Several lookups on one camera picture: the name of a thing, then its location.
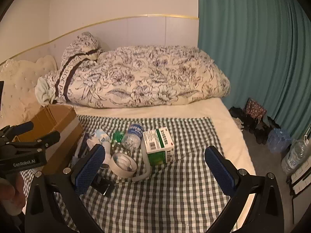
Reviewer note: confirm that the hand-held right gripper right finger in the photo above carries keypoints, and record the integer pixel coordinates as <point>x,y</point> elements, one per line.
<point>220,172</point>

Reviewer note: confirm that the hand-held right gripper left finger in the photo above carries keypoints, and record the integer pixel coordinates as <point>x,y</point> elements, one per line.
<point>88,172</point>

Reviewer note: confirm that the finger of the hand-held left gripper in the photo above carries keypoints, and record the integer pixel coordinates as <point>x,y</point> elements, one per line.
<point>26,126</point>
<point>52,136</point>

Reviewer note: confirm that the brown cardboard box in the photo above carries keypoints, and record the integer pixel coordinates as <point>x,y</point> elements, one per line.
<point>55,119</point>

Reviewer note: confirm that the small black shiny object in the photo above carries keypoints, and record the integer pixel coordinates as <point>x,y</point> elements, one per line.
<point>107,187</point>

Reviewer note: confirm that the round white plug-in device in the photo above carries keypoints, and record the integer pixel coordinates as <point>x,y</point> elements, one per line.
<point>122,166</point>

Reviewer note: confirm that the light blue tissue packet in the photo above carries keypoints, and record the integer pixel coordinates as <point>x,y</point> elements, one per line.
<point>101,136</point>

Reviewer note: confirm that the green snack packet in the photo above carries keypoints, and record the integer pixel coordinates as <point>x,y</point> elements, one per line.
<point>119,137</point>

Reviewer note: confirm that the crushed clear plastic bottle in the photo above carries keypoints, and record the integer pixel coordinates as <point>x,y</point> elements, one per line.
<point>132,137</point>

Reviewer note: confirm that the green and white medicine box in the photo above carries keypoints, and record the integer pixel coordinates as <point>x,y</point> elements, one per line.
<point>158,148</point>

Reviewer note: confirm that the person's left hand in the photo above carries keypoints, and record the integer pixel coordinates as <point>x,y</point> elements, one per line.
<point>11,194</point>

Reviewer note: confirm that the light green towel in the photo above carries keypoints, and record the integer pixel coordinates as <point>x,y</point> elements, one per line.
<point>45,89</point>

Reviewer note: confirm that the cream tufted headboard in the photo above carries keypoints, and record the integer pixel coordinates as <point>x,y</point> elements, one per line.
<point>21,82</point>

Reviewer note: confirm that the green checked cloth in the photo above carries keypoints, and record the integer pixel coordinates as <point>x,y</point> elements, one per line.
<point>170,199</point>

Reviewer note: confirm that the pile of dark shoes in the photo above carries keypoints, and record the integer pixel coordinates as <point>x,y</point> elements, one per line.
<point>261,133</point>

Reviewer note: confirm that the blue wrapped bottle pack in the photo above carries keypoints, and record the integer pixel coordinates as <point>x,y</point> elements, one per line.
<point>278,140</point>

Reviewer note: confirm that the patterned gift bag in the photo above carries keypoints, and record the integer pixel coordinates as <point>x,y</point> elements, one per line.
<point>255,110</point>

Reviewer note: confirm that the large clear water bottle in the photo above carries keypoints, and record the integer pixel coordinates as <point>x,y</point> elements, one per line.
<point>295,155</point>

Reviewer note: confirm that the floral pillow with brown stripes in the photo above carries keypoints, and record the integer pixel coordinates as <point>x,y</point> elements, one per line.
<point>77,60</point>

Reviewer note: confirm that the white slatted object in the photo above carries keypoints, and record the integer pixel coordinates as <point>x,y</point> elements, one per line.
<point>301,177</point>

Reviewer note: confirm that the floral duvet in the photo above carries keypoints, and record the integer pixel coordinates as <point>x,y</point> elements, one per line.
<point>158,77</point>

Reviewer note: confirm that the teal curtain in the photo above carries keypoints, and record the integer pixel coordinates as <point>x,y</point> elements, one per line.
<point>255,53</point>

